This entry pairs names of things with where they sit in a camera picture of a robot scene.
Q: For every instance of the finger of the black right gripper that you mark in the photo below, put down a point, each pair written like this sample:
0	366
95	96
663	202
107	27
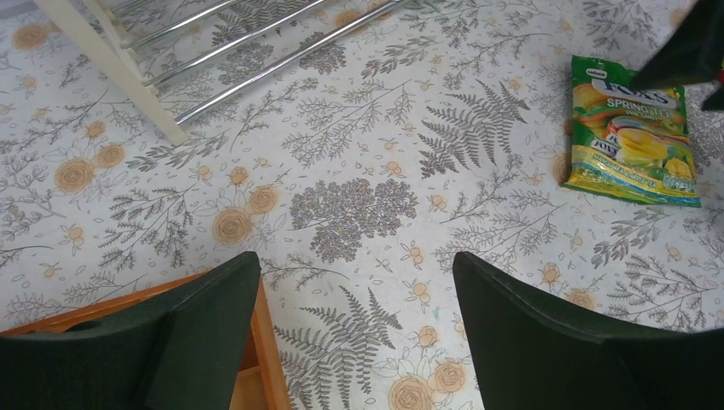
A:
693	55

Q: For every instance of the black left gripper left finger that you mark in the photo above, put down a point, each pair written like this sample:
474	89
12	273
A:
180	349

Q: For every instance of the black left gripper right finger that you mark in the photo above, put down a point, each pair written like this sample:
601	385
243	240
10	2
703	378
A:
534	350

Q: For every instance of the green candy bag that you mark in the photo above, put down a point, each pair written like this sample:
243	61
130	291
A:
627	144

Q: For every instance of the cream metal shelf rack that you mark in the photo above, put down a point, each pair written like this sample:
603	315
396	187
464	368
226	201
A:
146	47

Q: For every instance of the wooden compartment tray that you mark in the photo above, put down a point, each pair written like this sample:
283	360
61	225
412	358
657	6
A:
260	382

